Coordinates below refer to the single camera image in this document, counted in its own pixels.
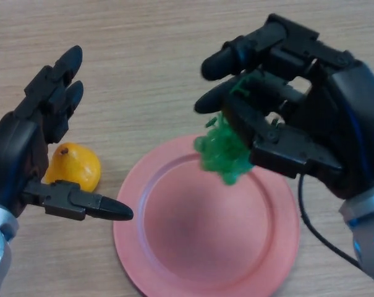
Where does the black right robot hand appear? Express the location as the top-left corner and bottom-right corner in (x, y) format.
(193, 13), (374, 200)

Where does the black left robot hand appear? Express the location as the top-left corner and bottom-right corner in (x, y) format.
(0, 45), (134, 222)

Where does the green grape bunch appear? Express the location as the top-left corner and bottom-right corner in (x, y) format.
(193, 75), (255, 186)

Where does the pink round plate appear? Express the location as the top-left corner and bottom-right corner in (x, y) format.
(113, 134), (300, 297)

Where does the yellow pear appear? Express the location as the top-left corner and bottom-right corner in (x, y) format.
(43, 142), (102, 192)

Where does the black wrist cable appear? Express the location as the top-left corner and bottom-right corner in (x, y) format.
(297, 174), (360, 269)

